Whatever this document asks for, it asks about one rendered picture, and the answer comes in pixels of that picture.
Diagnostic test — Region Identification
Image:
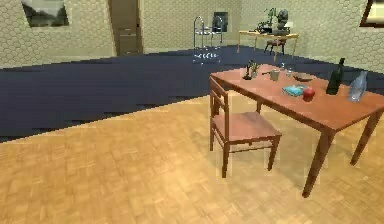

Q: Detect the dark wooden chair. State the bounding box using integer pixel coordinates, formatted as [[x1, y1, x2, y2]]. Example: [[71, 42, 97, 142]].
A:
[[264, 38, 288, 56]]

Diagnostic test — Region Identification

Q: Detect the brown framed picture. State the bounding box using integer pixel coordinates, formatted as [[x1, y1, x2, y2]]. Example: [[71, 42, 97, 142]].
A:
[[359, 0, 384, 29]]

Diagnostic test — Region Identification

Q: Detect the reddish brown wooden table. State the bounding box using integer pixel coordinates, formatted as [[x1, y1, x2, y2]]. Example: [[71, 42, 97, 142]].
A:
[[209, 64, 384, 199]]

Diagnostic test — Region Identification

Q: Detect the reddish brown wooden chair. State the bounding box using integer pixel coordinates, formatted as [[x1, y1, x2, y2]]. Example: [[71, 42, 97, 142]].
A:
[[208, 76, 283, 179]]

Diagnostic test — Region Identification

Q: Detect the light wooden desk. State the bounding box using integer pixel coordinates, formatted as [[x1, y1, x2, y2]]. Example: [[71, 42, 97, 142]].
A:
[[236, 30, 300, 63]]

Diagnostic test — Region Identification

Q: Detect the dark bust statue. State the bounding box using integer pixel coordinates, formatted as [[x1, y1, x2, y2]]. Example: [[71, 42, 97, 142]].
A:
[[272, 9, 291, 36]]

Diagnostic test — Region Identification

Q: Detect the small potted plant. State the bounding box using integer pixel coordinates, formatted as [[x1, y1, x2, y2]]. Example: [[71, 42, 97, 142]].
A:
[[249, 60, 261, 80]]

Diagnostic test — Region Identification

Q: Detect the chrome wire shelf cart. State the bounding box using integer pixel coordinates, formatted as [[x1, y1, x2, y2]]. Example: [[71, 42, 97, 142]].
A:
[[192, 15, 224, 64]]

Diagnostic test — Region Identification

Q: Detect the small dark statue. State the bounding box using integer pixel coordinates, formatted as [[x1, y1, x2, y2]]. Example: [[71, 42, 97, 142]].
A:
[[242, 63, 253, 81]]

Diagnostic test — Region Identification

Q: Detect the white framed landscape picture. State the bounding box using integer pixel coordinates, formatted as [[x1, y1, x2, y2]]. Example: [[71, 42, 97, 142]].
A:
[[21, 0, 70, 28]]

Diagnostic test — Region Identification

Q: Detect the dark green wine bottle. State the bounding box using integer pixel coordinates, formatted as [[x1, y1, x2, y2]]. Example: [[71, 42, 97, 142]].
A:
[[325, 57, 346, 96]]

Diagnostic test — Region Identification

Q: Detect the green house plant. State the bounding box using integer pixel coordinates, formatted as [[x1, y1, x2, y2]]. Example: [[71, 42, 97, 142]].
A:
[[264, 7, 278, 28]]

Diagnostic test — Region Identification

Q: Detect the red apple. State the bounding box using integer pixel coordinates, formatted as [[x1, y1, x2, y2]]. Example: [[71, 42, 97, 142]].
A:
[[302, 86, 316, 100]]

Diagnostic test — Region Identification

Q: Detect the brown room door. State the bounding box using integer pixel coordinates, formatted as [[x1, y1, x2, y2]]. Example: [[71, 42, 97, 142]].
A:
[[108, 0, 144, 57]]

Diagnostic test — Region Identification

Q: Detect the brown bowl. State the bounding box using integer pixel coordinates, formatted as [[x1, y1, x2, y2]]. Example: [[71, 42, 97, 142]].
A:
[[292, 73, 316, 83]]

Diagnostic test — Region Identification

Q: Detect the dark framed picture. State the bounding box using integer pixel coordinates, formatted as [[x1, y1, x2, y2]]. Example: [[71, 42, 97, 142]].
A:
[[212, 11, 230, 33]]

